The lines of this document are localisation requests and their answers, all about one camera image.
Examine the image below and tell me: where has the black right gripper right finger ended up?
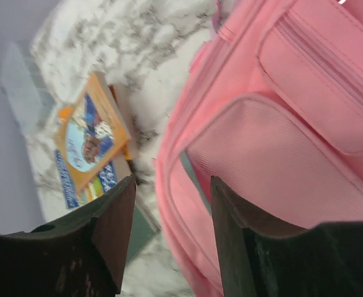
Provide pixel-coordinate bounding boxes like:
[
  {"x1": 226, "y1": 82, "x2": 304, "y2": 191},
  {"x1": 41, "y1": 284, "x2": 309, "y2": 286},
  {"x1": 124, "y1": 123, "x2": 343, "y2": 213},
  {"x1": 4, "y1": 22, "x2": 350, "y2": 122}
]
[{"x1": 210, "y1": 177, "x2": 363, "y2": 296}]

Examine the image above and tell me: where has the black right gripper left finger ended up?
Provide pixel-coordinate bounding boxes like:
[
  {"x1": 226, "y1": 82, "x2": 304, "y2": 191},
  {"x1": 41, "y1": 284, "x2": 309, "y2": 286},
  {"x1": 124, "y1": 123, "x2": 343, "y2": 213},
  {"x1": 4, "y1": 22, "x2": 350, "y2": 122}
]
[{"x1": 0, "y1": 176, "x2": 136, "y2": 296}]

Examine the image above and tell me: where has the pink student backpack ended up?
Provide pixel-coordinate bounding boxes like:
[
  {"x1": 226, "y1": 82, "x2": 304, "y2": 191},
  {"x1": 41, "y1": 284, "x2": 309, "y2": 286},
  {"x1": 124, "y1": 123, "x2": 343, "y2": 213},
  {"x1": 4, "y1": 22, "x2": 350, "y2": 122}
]
[{"x1": 156, "y1": 1, "x2": 363, "y2": 296}]

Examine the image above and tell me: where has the dark green notebook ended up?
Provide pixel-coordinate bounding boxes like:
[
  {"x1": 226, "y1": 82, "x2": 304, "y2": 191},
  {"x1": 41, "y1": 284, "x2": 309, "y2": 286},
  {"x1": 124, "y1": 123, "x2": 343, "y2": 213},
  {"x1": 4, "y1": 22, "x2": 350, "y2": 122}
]
[{"x1": 126, "y1": 199, "x2": 161, "y2": 264}]

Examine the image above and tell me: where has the blue thick book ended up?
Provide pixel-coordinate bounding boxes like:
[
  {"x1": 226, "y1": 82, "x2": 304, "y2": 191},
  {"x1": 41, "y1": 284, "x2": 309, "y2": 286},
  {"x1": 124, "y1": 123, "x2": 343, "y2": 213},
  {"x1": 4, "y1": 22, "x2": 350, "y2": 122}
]
[{"x1": 53, "y1": 148, "x2": 132, "y2": 210}]

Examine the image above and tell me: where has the orange children's book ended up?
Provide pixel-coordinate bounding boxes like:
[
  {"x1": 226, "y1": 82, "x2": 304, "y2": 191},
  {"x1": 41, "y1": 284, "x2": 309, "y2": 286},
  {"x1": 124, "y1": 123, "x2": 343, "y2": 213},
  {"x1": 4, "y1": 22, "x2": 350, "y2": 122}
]
[{"x1": 54, "y1": 71, "x2": 131, "y2": 192}]

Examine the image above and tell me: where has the clear plastic organizer box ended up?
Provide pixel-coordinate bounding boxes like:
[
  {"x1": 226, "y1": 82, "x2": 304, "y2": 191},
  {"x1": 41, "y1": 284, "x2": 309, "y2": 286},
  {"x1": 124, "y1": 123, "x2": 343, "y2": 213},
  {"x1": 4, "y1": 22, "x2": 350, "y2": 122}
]
[{"x1": 0, "y1": 41, "x2": 56, "y2": 136}]

